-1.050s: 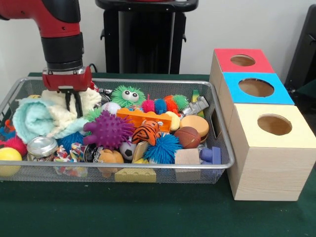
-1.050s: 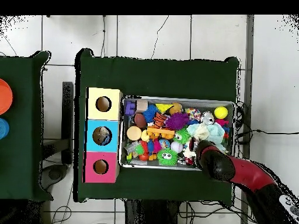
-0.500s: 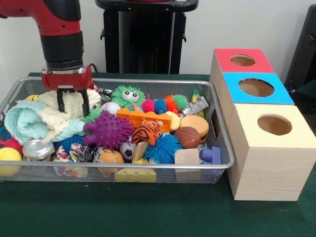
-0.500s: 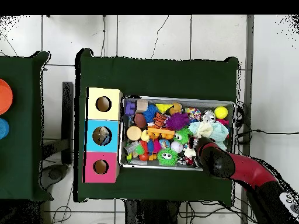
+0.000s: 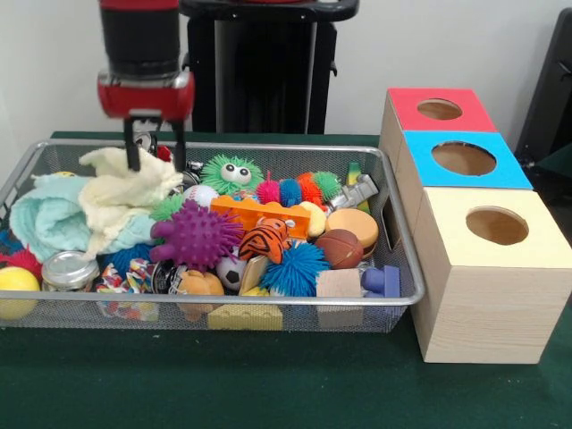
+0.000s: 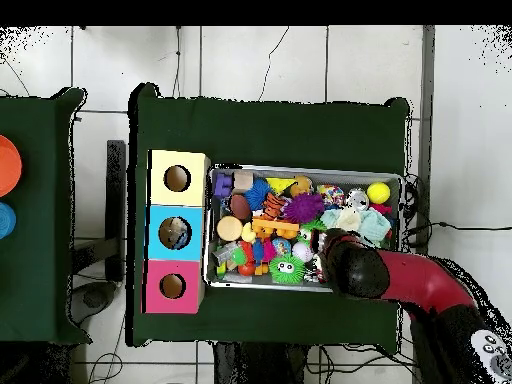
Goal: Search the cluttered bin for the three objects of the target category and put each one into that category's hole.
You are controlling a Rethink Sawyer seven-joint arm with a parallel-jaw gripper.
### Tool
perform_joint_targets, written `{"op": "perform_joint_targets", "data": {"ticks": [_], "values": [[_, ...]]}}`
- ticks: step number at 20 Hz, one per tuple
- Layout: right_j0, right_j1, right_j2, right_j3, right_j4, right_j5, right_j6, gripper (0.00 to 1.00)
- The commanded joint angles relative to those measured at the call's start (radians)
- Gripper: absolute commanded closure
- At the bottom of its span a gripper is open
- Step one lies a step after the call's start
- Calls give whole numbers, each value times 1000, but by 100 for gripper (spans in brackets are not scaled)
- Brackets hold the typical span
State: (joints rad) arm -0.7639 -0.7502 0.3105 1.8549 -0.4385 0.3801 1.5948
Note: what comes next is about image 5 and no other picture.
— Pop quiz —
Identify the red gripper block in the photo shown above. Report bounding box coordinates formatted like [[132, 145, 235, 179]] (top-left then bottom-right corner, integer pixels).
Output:
[[96, 70, 197, 173]]

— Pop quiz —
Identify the light teal knitted cloth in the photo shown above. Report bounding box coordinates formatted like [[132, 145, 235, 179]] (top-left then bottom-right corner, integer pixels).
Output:
[[9, 174, 158, 265]]

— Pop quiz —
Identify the shallow clear mesh bin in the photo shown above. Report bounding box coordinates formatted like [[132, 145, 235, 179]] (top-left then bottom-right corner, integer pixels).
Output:
[[0, 139, 427, 333]]

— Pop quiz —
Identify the wooden box with three holes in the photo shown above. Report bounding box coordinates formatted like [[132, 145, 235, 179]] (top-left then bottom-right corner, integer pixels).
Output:
[[379, 87, 572, 365]]

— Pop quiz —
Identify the green spiky ball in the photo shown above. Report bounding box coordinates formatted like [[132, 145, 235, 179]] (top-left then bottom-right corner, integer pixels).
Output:
[[149, 194, 185, 223]]

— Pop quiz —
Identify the green furry ball with eyes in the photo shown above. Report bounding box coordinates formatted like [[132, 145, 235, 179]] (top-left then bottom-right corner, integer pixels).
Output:
[[198, 155, 265, 197]]

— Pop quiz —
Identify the purple spiky ball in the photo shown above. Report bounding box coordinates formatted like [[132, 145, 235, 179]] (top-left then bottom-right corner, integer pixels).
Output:
[[150, 200, 244, 271]]

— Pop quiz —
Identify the orange toy building block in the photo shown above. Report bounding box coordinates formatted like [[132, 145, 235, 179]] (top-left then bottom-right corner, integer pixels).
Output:
[[210, 195, 312, 239]]

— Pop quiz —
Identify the silver metal can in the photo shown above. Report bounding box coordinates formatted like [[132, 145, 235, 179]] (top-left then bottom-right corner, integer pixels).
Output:
[[41, 251, 100, 293]]

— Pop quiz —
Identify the blue spiky ball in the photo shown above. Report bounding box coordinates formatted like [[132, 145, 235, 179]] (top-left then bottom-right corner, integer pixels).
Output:
[[261, 241, 332, 298]]

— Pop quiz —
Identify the plain yellow ball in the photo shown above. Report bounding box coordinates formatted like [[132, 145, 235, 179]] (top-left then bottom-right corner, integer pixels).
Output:
[[0, 266, 40, 321]]

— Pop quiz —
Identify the toy hamburger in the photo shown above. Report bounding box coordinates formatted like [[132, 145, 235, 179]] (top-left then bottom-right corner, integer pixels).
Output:
[[324, 208, 380, 258]]

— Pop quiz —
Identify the small brown basketball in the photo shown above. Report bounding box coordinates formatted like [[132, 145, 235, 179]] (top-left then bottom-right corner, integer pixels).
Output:
[[317, 228, 366, 271]]

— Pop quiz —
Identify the purple toy block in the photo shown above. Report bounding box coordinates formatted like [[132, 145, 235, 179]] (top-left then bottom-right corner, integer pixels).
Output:
[[361, 265, 401, 299]]

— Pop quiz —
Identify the dark green table cloth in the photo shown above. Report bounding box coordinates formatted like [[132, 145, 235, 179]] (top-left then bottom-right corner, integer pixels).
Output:
[[0, 131, 572, 429]]

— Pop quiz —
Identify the black chair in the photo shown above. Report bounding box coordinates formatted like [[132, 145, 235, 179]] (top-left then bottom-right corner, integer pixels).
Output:
[[517, 7, 572, 180]]

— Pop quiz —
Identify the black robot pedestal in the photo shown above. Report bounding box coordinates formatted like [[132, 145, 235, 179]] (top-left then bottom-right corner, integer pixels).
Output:
[[179, 0, 360, 135]]

